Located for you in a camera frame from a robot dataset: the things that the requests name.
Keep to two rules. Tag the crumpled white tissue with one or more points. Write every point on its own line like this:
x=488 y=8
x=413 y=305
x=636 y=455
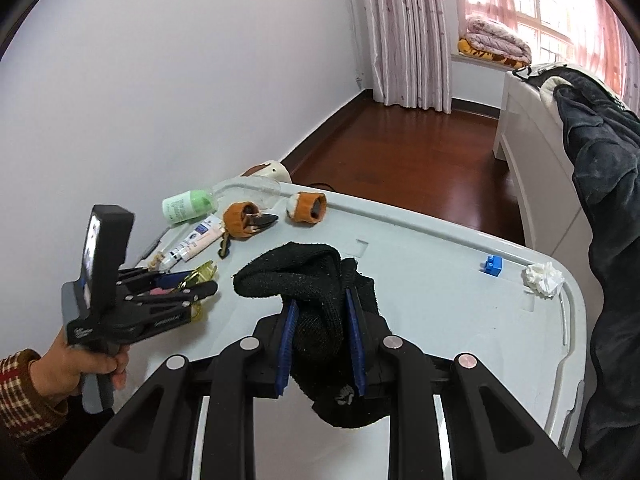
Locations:
x=542 y=280

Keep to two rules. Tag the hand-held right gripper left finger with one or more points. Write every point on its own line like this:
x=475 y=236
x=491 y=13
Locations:
x=287 y=340

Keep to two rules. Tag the clear plastic bottle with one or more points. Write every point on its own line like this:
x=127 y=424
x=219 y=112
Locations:
x=250 y=187

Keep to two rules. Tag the person's left hand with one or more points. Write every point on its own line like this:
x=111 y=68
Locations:
x=65 y=365

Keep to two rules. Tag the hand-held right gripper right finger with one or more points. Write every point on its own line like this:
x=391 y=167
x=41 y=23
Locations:
x=356 y=340

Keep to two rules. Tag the grey pen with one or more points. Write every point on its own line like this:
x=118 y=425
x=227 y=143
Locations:
x=156 y=242

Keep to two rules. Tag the white cosmetic tube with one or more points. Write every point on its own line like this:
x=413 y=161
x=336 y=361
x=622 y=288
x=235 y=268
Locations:
x=200 y=235

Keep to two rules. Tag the orange knit finger cover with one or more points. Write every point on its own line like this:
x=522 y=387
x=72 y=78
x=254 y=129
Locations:
x=305 y=206
x=235 y=220

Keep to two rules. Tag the dark keys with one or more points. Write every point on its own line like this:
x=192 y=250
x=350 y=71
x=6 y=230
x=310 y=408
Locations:
x=225 y=246

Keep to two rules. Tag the person's left forearm plaid sleeve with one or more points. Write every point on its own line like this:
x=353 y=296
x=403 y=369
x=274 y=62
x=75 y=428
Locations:
x=25 y=395

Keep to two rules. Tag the yellow clear plastic piece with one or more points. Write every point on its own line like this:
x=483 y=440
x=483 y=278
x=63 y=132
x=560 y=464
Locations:
x=205 y=271

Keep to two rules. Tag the pink patterned curtain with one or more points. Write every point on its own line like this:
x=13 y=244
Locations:
x=410 y=35

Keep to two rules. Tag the folded floral blanket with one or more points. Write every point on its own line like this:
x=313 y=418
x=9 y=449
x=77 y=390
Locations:
x=495 y=42

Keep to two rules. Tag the white bed frame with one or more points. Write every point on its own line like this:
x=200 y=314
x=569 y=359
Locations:
x=530 y=160

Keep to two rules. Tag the beige round plush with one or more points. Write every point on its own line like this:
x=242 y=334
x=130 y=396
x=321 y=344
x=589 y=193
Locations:
x=272 y=170

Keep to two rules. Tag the black knit sock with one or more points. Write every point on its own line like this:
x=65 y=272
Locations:
x=300 y=265

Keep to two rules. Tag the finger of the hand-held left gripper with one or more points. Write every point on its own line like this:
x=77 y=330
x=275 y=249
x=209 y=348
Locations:
x=170 y=299
x=145 y=277

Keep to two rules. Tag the dark jacket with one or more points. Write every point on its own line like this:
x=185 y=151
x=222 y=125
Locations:
x=610 y=210

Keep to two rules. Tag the blue toy brick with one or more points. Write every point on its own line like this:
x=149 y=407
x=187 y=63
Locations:
x=491 y=265

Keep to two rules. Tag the pale green bottle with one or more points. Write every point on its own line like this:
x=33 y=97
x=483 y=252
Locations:
x=185 y=205

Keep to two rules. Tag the window with pink sheer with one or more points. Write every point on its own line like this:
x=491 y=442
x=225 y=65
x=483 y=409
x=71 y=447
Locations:
x=550 y=0

